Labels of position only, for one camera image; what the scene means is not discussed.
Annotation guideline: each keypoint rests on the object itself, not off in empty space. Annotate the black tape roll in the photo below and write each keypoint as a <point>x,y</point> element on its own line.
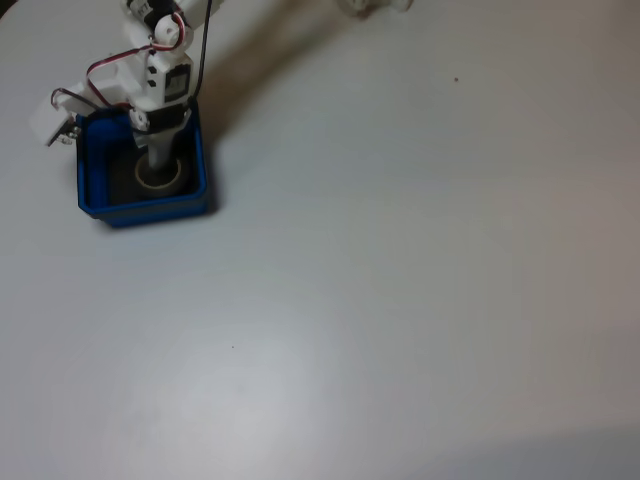
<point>160,186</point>

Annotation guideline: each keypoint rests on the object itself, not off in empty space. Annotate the blue square plastic box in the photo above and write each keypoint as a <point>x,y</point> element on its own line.
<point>150,215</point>

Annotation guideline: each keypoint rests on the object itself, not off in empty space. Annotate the white camera box with mount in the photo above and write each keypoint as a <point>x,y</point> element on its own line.
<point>47,120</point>

